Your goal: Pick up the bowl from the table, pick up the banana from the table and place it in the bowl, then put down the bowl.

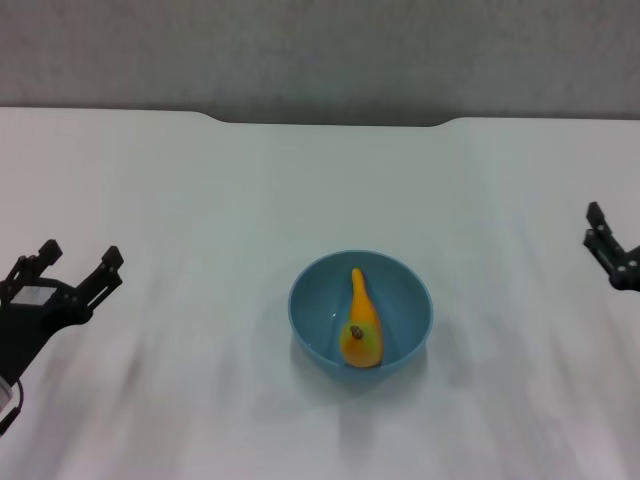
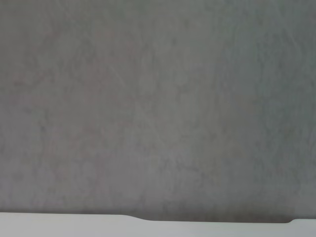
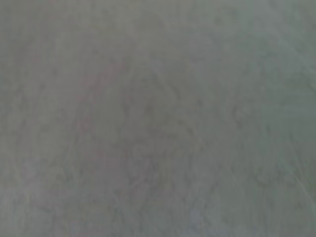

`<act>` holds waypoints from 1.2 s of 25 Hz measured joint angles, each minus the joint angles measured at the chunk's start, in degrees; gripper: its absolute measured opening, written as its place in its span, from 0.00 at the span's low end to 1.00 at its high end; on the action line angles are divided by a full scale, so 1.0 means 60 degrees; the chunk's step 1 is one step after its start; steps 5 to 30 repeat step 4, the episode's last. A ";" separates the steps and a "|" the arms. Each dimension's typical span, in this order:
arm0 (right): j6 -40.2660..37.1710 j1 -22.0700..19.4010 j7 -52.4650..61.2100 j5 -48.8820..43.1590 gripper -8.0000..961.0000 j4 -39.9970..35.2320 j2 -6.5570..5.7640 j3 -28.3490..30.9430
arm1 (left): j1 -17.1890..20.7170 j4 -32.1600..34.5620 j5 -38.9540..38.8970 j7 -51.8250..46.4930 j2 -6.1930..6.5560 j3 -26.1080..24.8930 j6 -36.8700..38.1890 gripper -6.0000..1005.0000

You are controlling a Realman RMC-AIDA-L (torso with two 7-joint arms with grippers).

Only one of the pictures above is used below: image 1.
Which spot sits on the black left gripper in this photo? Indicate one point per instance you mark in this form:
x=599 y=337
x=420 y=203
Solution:
x=30 y=320

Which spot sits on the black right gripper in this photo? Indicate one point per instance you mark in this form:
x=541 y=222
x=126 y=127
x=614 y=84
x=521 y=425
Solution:
x=627 y=272

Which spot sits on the yellow banana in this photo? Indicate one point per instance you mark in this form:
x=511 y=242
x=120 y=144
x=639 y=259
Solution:
x=362 y=320

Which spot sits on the blue plastic bowl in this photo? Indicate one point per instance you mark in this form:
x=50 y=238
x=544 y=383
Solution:
x=405 y=320

